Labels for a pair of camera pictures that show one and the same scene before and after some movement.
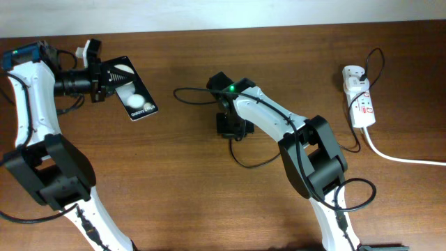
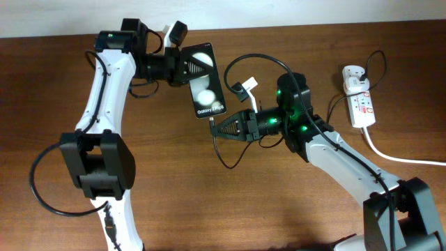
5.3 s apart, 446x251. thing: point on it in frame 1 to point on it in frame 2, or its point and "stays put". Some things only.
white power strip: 359,104 stays put
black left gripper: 100,82 to 175,67
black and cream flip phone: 134,96 to 206,89
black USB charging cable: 350,116 to 244,153
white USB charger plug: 353,84 stays put
